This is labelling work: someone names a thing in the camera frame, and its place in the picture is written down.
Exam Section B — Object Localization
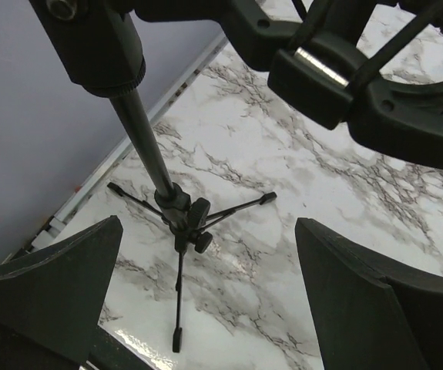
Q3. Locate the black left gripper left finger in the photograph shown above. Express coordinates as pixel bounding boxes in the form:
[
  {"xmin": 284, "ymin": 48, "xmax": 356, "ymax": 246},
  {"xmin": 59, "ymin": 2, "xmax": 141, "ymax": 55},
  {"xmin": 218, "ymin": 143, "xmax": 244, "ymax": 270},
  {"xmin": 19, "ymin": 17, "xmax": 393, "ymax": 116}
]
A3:
[{"xmin": 0, "ymin": 216, "xmax": 123, "ymax": 369}]

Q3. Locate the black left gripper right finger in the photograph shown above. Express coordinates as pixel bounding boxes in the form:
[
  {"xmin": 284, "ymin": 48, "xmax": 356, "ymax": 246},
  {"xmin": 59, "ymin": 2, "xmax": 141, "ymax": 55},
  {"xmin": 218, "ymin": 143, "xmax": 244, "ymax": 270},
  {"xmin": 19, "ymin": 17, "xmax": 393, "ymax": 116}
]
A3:
[{"xmin": 295, "ymin": 218, "xmax": 443, "ymax": 369}]

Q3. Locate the black shock mount stand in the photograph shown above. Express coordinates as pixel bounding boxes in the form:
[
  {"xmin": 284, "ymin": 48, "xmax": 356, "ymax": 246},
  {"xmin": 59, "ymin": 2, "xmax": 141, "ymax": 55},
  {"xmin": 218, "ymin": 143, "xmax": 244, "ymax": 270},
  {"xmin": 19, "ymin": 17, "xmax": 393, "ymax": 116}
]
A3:
[{"xmin": 28, "ymin": 0, "xmax": 443, "ymax": 354}]

